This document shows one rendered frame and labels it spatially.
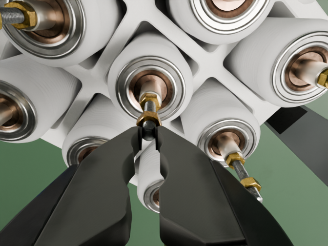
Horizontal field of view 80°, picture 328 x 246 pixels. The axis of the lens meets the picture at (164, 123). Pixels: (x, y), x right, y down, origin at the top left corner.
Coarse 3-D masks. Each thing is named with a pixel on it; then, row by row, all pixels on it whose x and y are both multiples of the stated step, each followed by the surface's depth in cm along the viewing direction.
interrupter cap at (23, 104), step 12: (0, 84) 20; (0, 96) 21; (12, 96) 21; (24, 96) 21; (12, 108) 22; (24, 108) 21; (12, 120) 22; (24, 120) 22; (36, 120) 22; (0, 132) 23; (12, 132) 23; (24, 132) 23
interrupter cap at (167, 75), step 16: (128, 64) 20; (144, 64) 20; (160, 64) 20; (128, 80) 20; (144, 80) 21; (160, 80) 21; (176, 80) 21; (128, 96) 21; (176, 96) 22; (128, 112) 22; (160, 112) 22
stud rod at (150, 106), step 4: (148, 104) 17; (152, 104) 17; (144, 108) 17; (148, 108) 16; (152, 108) 16; (144, 124) 14; (148, 124) 14; (152, 124) 14; (144, 128) 14; (148, 128) 13; (152, 128) 14; (144, 132) 13; (148, 132) 13; (152, 132) 13; (144, 136) 14; (148, 136) 14; (152, 136) 14; (148, 140) 14; (152, 140) 14
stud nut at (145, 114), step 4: (144, 112) 15; (148, 112) 15; (152, 112) 15; (140, 116) 15; (144, 116) 14; (148, 116) 14; (152, 116) 14; (156, 116) 14; (140, 120) 14; (144, 120) 14; (148, 120) 14; (152, 120) 14; (156, 120) 14; (160, 120) 15; (136, 124) 15; (140, 124) 15; (156, 124) 15; (160, 124) 15
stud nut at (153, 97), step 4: (144, 96) 18; (148, 96) 18; (152, 96) 18; (156, 96) 18; (144, 100) 18; (148, 100) 18; (152, 100) 18; (156, 100) 18; (140, 104) 18; (144, 104) 18; (156, 104) 18; (160, 104) 18; (156, 108) 18
